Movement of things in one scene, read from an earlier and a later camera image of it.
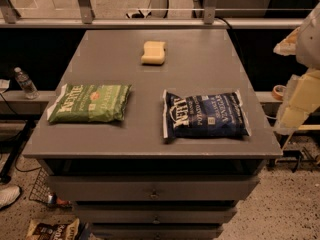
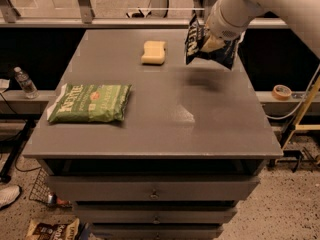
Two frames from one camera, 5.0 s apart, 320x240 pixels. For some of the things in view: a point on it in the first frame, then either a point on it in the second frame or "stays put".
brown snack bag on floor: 65,230 stays put
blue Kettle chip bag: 220,115 → 200,44
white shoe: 9,195 stays put
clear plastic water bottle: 31,92 stays put
